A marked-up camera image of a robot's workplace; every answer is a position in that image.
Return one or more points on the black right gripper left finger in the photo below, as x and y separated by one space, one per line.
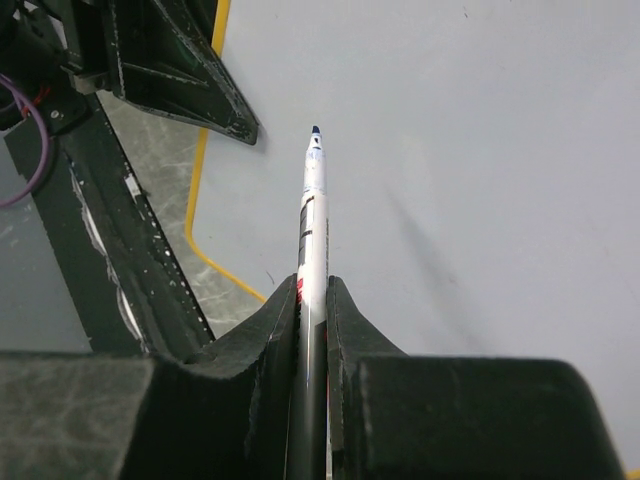
222 414

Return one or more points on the yellow framed whiteboard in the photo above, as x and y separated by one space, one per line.
483 174

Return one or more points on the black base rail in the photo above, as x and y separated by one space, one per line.
85 264

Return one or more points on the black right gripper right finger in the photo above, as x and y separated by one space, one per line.
399 416

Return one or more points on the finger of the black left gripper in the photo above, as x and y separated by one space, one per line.
165 65

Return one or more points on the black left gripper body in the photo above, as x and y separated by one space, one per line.
60 54

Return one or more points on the white whiteboard marker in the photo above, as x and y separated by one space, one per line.
307 436

